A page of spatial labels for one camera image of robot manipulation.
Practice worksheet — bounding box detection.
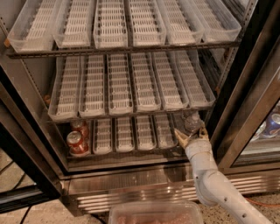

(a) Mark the middle shelf tray one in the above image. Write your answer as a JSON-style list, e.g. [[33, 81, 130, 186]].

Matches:
[[48, 56, 81, 121]]

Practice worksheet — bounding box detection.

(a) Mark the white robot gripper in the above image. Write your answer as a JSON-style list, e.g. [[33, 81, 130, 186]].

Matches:
[[174, 126, 218, 172]]

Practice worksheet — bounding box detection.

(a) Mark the middle shelf tray five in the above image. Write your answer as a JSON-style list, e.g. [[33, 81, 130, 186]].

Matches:
[[152, 52, 188, 109]]

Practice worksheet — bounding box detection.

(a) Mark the shelf tray six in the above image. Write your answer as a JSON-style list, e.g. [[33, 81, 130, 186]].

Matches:
[[175, 51, 215, 108], [185, 0, 241, 43]]

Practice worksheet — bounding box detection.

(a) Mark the top shelf tray two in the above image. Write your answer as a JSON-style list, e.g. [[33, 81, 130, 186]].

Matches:
[[52, 0, 95, 49]]

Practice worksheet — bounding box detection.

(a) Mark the glass fridge door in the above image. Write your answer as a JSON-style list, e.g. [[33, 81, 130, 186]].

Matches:
[[218, 39, 280, 172]]

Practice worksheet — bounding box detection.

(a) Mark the middle shelf tray three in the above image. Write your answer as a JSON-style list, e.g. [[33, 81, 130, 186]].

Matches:
[[107, 54, 133, 115]]

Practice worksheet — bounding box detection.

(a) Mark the shelf tray one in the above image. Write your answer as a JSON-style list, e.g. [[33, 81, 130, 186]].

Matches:
[[48, 56, 81, 121], [8, 0, 62, 53]]

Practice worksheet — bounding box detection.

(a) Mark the rear red soda can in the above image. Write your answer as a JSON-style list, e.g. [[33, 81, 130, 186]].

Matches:
[[70, 120, 89, 138]]

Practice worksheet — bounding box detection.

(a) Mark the orange cable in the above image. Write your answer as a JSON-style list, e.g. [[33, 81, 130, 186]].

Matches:
[[244, 197, 280, 208]]

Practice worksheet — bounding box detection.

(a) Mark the bottom shelf tray four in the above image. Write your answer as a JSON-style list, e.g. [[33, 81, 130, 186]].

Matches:
[[135, 115, 157, 151]]

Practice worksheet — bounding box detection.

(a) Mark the blue soda can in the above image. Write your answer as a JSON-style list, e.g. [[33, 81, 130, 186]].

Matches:
[[261, 113, 280, 138]]

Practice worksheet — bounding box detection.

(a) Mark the clear plastic water bottle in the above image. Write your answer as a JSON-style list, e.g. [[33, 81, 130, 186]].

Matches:
[[185, 112, 204, 136]]

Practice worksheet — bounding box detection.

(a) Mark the top shelf tray one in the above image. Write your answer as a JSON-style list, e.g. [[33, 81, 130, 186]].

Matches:
[[8, 0, 62, 53]]

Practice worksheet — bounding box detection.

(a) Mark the bottom shelf tray three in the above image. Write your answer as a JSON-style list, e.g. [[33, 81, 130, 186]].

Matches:
[[115, 117, 135, 152]]

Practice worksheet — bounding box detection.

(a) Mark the top shelf tray five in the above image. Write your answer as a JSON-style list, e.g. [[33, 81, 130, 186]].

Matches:
[[157, 0, 205, 46]]

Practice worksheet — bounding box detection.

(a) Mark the black cable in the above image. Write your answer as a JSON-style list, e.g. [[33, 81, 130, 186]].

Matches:
[[0, 160, 33, 224]]

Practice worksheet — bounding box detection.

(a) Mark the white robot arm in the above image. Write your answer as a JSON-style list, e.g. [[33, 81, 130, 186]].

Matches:
[[174, 128, 273, 224]]

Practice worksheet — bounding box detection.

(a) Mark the shelf tray five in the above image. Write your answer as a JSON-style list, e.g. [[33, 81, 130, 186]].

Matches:
[[153, 114, 178, 149], [157, 0, 205, 46], [152, 52, 188, 109]]

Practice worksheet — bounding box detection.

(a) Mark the shelf tray two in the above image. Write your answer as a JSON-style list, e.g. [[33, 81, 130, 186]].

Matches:
[[52, 0, 95, 49], [79, 55, 105, 118], [93, 119, 112, 155]]

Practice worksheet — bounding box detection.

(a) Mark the middle shelf tray two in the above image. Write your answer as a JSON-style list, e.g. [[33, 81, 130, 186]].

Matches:
[[79, 55, 105, 118]]

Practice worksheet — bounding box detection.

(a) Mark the shelf tray three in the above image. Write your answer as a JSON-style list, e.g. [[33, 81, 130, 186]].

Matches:
[[107, 54, 133, 115], [93, 0, 128, 49], [115, 117, 135, 152]]

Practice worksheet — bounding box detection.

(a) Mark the top shelf tray three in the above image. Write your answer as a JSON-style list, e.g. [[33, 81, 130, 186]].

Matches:
[[93, 0, 128, 49]]

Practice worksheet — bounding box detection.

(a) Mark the bottom shelf tray two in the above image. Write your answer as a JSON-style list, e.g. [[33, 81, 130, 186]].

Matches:
[[93, 119, 112, 155]]

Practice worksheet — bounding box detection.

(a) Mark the top shelf tray four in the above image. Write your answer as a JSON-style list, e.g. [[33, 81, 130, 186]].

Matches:
[[127, 0, 166, 46]]

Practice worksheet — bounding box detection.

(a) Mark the middle shelf tray six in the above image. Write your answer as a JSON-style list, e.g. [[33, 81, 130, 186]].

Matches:
[[175, 51, 215, 108]]

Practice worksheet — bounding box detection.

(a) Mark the front red soda can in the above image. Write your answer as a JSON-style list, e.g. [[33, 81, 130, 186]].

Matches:
[[66, 131, 89, 157]]

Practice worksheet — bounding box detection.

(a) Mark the red soda can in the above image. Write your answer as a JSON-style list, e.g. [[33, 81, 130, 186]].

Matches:
[[70, 120, 89, 138], [66, 131, 89, 157]]

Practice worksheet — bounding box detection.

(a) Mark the shelf tray four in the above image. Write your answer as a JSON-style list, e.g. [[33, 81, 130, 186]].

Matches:
[[127, 0, 166, 46], [135, 115, 157, 151], [130, 52, 161, 112]]

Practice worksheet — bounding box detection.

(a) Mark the top shelf tray six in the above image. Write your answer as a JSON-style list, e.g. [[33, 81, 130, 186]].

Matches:
[[185, 0, 241, 43]]

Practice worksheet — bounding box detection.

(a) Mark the clear plastic food container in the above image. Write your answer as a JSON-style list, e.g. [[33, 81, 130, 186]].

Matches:
[[108, 201, 204, 224]]

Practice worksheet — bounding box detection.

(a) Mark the middle shelf tray four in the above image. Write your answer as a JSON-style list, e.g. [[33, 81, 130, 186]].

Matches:
[[130, 52, 161, 112]]

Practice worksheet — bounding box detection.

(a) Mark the bottom shelf tray five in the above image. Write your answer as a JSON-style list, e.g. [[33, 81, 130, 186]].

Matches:
[[153, 114, 178, 149]]

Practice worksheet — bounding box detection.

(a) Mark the stainless steel fridge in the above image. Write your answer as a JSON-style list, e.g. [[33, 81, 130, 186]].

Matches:
[[0, 0, 280, 216]]

